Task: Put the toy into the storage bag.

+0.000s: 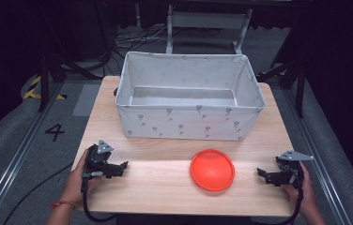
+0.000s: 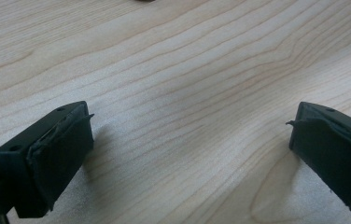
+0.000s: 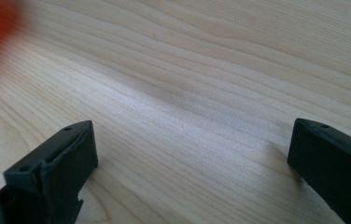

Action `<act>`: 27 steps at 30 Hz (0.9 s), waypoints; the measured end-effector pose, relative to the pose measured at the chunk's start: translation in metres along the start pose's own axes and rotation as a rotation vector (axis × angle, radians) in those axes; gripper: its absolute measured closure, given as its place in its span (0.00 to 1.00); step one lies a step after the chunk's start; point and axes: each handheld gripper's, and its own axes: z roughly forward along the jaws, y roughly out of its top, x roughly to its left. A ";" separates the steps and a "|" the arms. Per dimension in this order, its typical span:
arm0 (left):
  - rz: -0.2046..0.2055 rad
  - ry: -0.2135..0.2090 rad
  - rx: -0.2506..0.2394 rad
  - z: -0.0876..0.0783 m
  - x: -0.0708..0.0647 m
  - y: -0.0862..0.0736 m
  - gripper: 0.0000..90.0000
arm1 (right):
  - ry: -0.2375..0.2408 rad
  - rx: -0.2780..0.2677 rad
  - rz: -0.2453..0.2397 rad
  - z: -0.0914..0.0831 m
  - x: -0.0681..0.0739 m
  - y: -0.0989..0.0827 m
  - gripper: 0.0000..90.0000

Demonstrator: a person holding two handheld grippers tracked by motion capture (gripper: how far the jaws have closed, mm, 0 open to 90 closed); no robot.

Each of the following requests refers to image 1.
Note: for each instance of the grey metal frame stand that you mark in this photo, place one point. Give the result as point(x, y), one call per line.
point(207, 20)

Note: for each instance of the yellow black floor tape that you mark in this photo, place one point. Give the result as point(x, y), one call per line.
point(35, 90)

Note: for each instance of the person's right hand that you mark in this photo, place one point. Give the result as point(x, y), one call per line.
point(306, 197)

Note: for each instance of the metal floor rail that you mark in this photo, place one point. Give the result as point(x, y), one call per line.
point(318, 156)
point(15, 156)

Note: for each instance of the orange round plate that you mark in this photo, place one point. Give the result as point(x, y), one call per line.
point(212, 170)

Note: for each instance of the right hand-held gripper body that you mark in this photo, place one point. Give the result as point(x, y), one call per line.
point(292, 173)

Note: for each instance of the person's left hand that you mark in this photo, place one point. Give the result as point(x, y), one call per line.
point(75, 186)

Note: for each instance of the white printed fabric storage box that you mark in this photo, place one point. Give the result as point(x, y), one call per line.
point(181, 125)

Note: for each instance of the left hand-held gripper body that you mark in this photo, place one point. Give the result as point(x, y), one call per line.
point(98, 159)

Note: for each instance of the black tripod stand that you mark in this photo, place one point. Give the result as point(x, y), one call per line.
point(299, 84)
point(44, 78)

